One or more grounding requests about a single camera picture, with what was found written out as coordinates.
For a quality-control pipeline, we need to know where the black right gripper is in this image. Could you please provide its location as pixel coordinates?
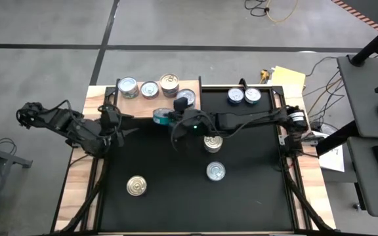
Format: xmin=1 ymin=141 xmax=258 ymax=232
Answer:
xmin=165 ymin=109 xmax=217 ymax=137

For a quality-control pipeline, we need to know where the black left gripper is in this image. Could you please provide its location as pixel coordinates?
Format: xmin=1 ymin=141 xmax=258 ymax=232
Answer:
xmin=100 ymin=106 xmax=140 ymax=138

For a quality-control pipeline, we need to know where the teal labelled seafood can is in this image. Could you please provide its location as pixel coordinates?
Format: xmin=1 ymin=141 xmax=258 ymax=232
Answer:
xmin=152 ymin=108 xmax=174 ymax=127

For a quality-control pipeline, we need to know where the silver lidded seafood can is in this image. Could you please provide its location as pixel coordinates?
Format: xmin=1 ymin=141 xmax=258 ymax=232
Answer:
xmin=140 ymin=80 xmax=160 ymax=100
xmin=177 ymin=88 xmax=197 ymax=108

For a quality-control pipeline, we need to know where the blue Wild Planet can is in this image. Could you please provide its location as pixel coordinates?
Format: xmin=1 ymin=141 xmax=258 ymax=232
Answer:
xmin=159 ymin=73 xmax=180 ymax=94

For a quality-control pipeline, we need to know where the green albacore tuna can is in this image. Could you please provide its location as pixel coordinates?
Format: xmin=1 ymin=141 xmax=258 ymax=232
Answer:
xmin=205 ymin=161 xmax=226 ymax=182

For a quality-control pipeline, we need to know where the blue rimmed seafood can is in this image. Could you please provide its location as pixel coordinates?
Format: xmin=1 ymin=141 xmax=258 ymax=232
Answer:
xmin=226 ymin=87 xmax=245 ymax=105

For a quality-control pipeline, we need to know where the gold lidded seafood can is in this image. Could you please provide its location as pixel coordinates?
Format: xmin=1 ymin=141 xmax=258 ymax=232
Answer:
xmin=125 ymin=175 xmax=148 ymax=197

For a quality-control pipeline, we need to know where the teal rimmed seafood can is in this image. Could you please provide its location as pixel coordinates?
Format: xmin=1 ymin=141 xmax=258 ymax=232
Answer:
xmin=243 ymin=87 xmax=263 ymax=105

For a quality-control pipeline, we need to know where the yellow paper sheet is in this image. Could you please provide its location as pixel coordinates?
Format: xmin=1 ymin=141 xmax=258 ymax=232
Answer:
xmin=270 ymin=65 xmax=307 ymax=89

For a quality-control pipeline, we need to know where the grey metal stand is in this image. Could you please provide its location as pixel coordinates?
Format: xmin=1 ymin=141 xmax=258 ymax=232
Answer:
xmin=0 ymin=132 xmax=33 ymax=236

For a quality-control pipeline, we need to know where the black diagonal rig beam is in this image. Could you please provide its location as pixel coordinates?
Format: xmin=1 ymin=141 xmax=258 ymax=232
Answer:
xmin=315 ymin=119 xmax=362 ymax=157

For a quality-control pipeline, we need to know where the white paper sheet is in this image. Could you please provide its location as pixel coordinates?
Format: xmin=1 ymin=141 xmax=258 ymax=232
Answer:
xmin=318 ymin=144 xmax=346 ymax=174

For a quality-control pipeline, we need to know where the grey desk top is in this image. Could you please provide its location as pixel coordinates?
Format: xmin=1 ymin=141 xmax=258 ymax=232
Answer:
xmin=346 ymin=136 xmax=378 ymax=218
xmin=336 ymin=54 xmax=378 ymax=138

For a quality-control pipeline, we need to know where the black rig pole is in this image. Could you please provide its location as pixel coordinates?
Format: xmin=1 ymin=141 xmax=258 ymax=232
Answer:
xmin=349 ymin=18 xmax=378 ymax=66

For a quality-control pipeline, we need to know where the striped hazard tape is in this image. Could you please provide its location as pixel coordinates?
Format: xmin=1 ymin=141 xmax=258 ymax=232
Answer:
xmin=330 ymin=0 xmax=378 ymax=33

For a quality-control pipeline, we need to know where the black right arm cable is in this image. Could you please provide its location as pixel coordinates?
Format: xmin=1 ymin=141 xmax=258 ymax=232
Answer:
xmin=170 ymin=123 xmax=192 ymax=153

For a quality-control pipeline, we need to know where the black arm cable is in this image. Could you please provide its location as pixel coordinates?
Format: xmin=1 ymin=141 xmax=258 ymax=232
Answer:
xmin=96 ymin=103 xmax=124 ymax=138
xmin=170 ymin=123 xmax=192 ymax=153

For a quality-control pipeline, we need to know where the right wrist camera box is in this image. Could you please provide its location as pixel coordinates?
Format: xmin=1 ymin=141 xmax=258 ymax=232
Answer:
xmin=173 ymin=96 xmax=189 ymax=112

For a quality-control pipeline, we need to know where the wooden shelf black frame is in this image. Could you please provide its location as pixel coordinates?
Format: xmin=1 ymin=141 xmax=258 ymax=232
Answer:
xmin=112 ymin=75 xmax=205 ymax=131

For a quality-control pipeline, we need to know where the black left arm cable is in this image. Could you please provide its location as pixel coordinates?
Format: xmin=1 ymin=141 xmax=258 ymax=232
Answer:
xmin=96 ymin=103 xmax=124 ymax=138

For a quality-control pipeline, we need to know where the yellow cable connector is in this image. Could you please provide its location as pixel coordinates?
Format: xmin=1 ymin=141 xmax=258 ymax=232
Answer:
xmin=259 ymin=68 xmax=271 ymax=85

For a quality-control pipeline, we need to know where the black table frame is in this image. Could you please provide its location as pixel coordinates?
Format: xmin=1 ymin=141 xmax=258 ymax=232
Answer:
xmin=49 ymin=77 xmax=339 ymax=236

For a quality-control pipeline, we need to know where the black floor cable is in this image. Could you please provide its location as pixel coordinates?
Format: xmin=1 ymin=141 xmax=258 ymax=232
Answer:
xmin=243 ymin=0 xmax=270 ymax=18

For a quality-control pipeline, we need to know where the yellow floor cable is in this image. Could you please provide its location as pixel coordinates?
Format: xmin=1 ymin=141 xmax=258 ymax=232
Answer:
xmin=266 ymin=0 xmax=300 ymax=23

